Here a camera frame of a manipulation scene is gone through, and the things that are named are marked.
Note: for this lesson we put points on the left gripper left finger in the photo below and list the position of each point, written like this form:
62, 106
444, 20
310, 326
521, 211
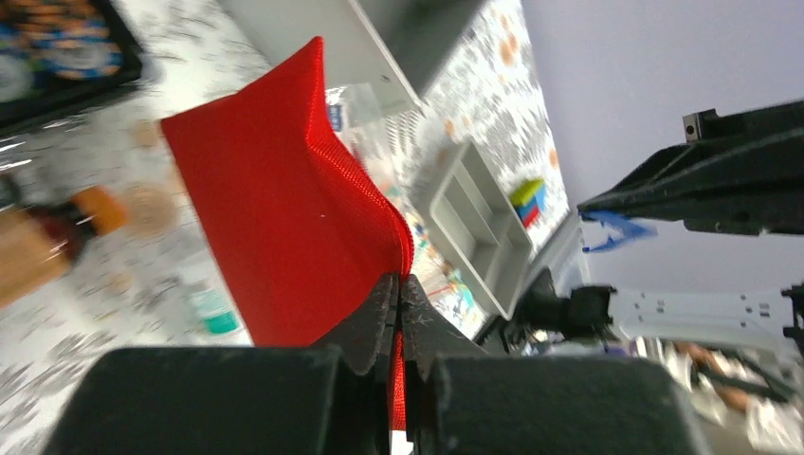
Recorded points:
332, 397

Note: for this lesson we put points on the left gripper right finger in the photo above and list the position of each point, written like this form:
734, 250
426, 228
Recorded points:
461, 400

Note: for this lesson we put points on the amber medicine bottle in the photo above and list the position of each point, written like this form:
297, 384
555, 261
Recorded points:
42, 242

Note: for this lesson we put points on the colourful block toy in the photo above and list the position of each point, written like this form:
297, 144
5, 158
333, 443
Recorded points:
528, 200

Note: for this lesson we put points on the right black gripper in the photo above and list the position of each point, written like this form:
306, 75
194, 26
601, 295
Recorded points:
739, 174

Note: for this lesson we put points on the blue plastic tweezers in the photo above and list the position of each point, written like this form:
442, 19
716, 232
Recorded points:
612, 229

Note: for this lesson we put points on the grey metal medicine box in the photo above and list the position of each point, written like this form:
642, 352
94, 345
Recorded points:
396, 46

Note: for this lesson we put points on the white tube bottle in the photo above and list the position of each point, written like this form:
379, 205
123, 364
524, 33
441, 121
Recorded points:
210, 306

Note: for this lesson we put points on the black poker chip case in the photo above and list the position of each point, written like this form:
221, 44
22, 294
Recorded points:
59, 58

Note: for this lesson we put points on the floral table mat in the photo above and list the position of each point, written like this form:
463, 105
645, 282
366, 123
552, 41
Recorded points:
127, 288

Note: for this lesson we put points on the red first aid pouch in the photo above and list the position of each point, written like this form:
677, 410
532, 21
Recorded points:
298, 229

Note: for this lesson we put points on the grey plastic divider tray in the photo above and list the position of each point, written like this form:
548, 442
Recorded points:
473, 225

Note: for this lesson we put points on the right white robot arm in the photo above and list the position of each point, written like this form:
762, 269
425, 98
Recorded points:
771, 320

